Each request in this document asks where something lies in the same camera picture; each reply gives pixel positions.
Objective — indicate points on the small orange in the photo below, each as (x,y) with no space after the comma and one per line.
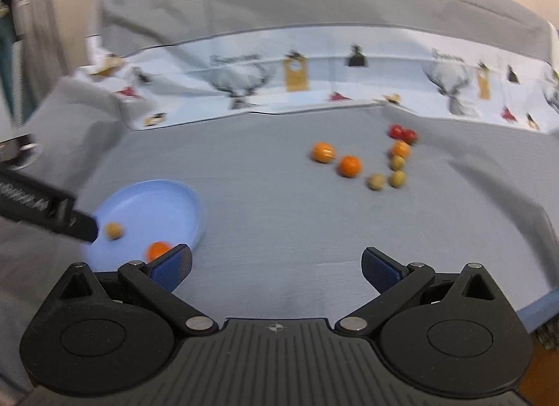
(158,250)
(350,166)
(400,149)
(323,152)

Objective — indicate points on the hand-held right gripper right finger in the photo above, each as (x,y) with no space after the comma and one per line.
(383,273)

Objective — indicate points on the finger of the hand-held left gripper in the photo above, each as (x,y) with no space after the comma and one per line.
(81,224)

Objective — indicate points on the light blue plate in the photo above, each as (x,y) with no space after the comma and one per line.
(153,209)

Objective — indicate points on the grey curtain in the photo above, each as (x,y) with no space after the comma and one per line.
(41,48)

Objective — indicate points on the red cherry tomato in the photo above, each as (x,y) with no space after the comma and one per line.
(410,135)
(396,131)

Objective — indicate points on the white deer printed cloth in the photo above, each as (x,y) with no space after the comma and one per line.
(305,78)

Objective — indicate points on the small green-brown fruit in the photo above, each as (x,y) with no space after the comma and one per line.
(397,163)
(376,182)
(114,231)
(398,179)

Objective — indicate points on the teal cloth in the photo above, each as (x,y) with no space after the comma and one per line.
(13,65)

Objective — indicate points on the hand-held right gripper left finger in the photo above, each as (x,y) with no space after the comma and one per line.
(174,265)

